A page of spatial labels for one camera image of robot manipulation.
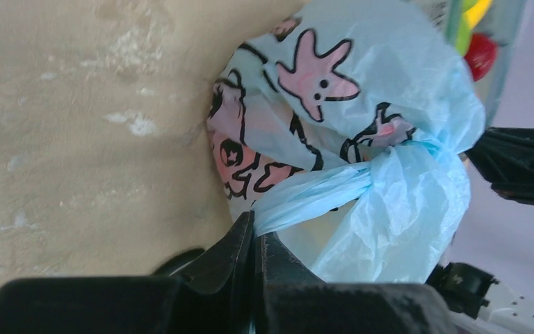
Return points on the yellow fake banana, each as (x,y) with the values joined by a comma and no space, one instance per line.
(473,11)

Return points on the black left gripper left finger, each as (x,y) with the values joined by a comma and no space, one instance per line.
(203,297)

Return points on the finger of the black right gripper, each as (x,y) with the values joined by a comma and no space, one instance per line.
(504,156)

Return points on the red fake apple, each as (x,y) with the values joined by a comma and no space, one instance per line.
(481,55)

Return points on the black handled pliers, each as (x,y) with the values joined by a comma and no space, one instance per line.
(178,261)

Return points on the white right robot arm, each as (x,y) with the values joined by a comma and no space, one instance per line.
(478,300)

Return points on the teal plastic fruit basket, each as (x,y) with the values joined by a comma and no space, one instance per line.
(496,22)

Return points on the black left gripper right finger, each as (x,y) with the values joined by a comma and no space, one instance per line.
(291,299)

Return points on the light blue plastic bag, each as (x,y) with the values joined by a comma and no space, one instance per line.
(342,130)

